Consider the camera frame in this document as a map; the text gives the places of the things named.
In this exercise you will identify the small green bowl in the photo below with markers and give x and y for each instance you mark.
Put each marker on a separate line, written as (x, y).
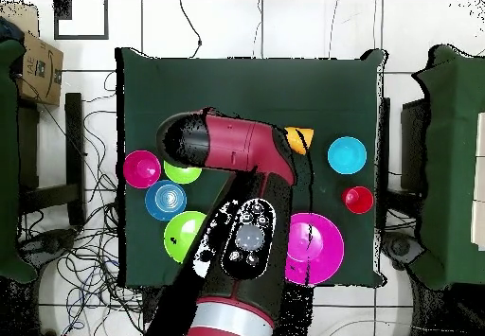
(182, 176)

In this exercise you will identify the orange cup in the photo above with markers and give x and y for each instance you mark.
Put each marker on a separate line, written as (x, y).
(306, 139)

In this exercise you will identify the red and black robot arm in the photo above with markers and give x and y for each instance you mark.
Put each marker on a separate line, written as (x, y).
(235, 143)

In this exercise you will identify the translucent blue bowl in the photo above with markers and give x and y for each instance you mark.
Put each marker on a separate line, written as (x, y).
(165, 199)

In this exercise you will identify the large green bowl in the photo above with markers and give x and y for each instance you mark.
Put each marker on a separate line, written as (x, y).
(182, 233)

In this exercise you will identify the dark green table cloth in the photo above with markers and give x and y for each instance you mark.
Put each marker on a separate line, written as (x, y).
(246, 86)

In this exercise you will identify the small red bowl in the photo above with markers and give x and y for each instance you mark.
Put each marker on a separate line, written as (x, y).
(142, 169)

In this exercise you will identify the small cyan bowl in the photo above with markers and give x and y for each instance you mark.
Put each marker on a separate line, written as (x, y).
(346, 155)

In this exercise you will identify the red cup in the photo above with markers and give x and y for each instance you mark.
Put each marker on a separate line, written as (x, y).
(358, 199)

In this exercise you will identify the black box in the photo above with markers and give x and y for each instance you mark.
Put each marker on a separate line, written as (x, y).
(413, 143)

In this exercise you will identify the green cloth covered table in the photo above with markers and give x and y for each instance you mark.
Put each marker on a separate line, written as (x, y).
(454, 162)
(7, 162)

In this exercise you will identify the cardboard box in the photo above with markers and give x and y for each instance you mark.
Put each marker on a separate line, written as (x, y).
(41, 74)

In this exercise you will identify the white box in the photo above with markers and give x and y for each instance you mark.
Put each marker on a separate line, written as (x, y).
(479, 180)

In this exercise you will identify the black bench frame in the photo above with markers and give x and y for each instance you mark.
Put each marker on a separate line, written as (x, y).
(74, 143)

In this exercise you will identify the black square floor frame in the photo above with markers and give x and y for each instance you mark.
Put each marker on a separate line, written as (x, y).
(62, 10)

